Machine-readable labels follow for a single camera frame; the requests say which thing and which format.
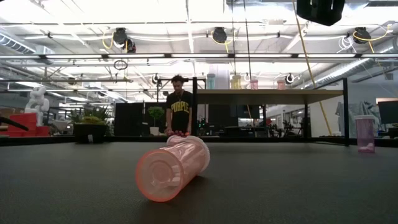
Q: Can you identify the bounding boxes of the silver ventilation duct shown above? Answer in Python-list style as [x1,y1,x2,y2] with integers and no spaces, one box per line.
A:
[306,37,398,91]
[0,32,37,55]

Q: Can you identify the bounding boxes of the black partition panel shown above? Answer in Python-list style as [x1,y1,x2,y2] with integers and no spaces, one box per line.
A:
[114,101,167,137]

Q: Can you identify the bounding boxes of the potted succulent plant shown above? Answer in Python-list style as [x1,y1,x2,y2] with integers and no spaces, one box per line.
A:
[68,105,109,144]

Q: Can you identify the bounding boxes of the black monitor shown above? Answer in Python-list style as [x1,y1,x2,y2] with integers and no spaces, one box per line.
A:
[377,100,398,125]

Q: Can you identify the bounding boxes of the wooden shelf black legs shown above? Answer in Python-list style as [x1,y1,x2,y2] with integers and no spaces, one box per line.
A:
[192,77,349,147]

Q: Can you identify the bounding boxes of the black hanging ring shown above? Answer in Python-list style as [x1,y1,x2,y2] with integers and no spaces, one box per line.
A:
[113,59,129,71]

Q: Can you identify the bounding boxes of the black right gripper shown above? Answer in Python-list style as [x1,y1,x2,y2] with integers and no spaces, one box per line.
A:
[296,0,346,27]

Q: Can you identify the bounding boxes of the small potted tree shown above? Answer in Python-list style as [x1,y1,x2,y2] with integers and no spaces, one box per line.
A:
[147,106,165,136]

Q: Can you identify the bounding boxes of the person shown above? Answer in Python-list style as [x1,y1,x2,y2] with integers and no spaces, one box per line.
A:
[164,74,193,136]

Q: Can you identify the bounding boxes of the black hanging cable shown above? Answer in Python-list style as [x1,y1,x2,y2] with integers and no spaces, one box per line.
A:
[242,0,251,82]
[230,0,236,76]

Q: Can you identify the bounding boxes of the long ceiling light bar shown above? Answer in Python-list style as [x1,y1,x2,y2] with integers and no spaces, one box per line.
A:
[0,53,398,60]

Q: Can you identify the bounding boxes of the pink medicine bottle pink lid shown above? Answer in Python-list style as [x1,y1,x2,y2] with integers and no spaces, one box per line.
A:
[354,114,376,154]

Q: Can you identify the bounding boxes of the yellow medicine bottle white cap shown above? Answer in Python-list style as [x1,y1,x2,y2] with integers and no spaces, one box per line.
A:
[230,74,243,90]

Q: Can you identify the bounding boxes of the red storage bins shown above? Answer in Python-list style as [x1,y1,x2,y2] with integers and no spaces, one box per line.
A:
[0,112,50,138]

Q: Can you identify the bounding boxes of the white humanoid figure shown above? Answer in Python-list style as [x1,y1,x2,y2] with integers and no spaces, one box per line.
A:
[24,86,50,127]

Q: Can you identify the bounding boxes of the yellow hanging cable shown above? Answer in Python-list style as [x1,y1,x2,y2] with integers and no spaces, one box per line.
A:
[291,0,333,136]

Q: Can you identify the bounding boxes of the colourful toy fruit pile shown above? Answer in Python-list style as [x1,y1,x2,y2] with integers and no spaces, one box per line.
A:
[167,129,190,137]

